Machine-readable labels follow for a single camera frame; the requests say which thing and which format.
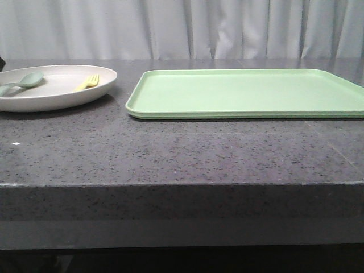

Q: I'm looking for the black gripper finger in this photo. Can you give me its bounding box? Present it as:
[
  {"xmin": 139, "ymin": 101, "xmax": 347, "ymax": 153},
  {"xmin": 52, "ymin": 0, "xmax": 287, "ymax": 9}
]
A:
[{"xmin": 0, "ymin": 57, "xmax": 6, "ymax": 72}]

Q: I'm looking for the beige round plate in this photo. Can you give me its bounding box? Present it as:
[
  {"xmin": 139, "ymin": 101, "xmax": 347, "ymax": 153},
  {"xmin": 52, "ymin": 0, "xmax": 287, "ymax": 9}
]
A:
[{"xmin": 1, "ymin": 65, "xmax": 118, "ymax": 112}]

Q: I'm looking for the yellow plastic fork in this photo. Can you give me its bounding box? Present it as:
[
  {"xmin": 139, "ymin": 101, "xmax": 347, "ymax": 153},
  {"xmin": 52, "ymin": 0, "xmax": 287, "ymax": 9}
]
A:
[{"xmin": 73, "ymin": 74, "xmax": 100, "ymax": 92}]

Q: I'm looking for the pale green spoon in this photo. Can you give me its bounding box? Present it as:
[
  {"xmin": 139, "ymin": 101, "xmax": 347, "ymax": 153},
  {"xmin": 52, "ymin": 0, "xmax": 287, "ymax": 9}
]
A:
[{"xmin": 1, "ymin": 72, "xmax": 46, "ymax": 97}]

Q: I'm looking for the white curtain backdrop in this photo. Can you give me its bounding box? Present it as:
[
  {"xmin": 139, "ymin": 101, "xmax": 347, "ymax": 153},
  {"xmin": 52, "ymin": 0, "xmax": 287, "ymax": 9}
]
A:
[{"xmin": 1, "ymin": 1, "xmax": 363, "ymax": 60}]

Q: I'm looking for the light green serving tray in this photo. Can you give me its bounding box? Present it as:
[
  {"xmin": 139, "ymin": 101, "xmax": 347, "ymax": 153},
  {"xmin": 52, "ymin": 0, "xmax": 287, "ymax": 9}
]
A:
[{"xmin": 125, "ymin": 69, "xmax": 363, "ymax": 119}]

